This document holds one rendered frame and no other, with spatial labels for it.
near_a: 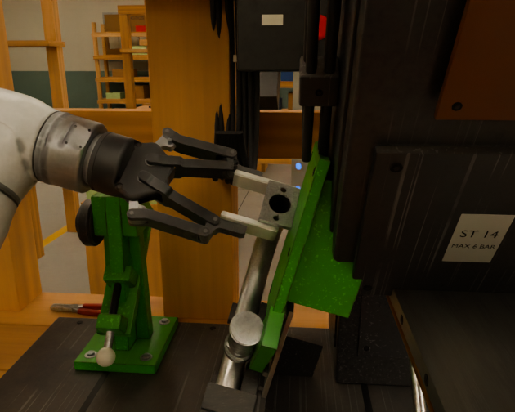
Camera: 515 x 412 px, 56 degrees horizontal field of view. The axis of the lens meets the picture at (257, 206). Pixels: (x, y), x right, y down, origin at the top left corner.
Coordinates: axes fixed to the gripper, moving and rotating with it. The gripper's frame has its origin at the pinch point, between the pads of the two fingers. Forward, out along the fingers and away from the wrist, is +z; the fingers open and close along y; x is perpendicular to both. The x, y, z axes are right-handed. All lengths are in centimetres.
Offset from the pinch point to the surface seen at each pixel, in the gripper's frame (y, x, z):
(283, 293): -11.2, -4.0, 5.1
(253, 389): -19.2, 9.6, 5.6
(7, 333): -17, 44, -38
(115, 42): 682, 739, -394
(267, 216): -2.2, -2.4, 1.5
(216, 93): 25.3, 12.5, -12.1
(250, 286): -6.5, 10.6, 2.1
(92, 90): 605, 822, -427
